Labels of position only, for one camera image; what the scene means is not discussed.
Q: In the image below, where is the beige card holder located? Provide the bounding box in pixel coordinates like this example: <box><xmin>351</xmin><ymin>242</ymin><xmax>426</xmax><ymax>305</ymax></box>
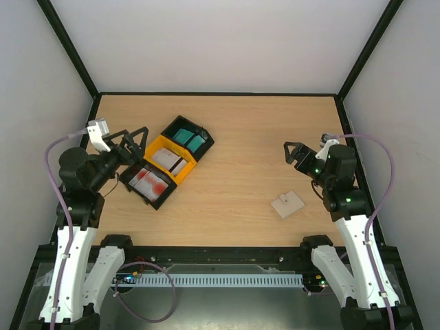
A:
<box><xmin>271</xmin><ymin>190</ymin><xmax>305</xmax><ymax>219</ymax></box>

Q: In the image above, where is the teal card stack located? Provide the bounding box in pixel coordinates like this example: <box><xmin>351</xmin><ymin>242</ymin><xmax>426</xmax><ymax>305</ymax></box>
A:
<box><xmin>173</xmin><ymin>129</ymin><xmax>206</xmax><ymax>153</ymax></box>

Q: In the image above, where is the black bin with red cards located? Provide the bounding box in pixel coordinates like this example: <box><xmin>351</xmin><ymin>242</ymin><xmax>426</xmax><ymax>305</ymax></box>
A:
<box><xmin>120</xmin><ymin>159</ymin><xmax>177</xmax><ymax>210</ymax></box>

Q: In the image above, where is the light blue slotted cable duct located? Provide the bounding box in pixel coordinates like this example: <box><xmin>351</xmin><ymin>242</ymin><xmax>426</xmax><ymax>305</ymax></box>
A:
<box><xmin>120</xmin><ymin>274</ymin><xmax>304</xmax><ymax>288</ymax></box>

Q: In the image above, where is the black aluminium frame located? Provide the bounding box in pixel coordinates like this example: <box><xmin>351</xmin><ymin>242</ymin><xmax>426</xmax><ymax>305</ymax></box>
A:
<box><xmin>8</xmin><ymin>0</ymin><xmax>426</xmax><ymax>330</ymax></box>

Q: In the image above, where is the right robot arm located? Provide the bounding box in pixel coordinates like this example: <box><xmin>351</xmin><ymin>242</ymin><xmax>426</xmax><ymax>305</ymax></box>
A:
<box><xmin>283</xmin><ymin>139</ymin><xmax>414</xmax><ymax>329</ymax></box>

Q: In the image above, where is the black bin with teal cards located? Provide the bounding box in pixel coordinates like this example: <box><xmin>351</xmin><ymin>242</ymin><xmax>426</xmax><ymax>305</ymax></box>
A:
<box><xmin>162</xmin><ymin>115</ymin><xmax>215</xmax><ymax>162</ymax></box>

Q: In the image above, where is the red patterned card stack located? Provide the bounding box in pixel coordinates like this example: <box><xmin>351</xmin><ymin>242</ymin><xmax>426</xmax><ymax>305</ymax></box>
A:
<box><xmin>129</xmin><ymin>169</ymin><xmax>168</xmax><ymax>202</ymax></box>

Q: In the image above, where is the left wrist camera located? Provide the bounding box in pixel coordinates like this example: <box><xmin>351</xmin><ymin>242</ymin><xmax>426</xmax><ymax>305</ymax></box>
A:
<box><xmin>87</xmin><ymin>118</ymin><xmax>111</xmax><ymax>152</ymax></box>

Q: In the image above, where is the yellow card bin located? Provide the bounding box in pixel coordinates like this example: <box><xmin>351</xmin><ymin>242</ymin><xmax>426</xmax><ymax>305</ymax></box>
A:
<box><xmin>144</xmin><ymin>135</ymin><xmax>197</xmax><ymax>185</ymax></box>

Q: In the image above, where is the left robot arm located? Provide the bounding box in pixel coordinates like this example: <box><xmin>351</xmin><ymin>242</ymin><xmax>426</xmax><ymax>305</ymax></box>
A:
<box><xmin>26</xmin><ymin>120</ymin><xmax>149</xmax><ymax>329</ymax></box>

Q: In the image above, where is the white card stack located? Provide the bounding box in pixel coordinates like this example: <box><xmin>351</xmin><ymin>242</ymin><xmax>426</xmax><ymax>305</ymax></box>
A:
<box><xmin>151</xmin><ymin>148</ymin><xmax>188</xmax><ymax>177</ymax></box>

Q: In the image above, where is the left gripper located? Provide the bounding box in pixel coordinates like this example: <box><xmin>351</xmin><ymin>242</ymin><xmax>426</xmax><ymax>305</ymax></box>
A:
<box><xmin>89</xmin><ymin>126</ymin><xmax>149</xmax><ymax>192</ymax></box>

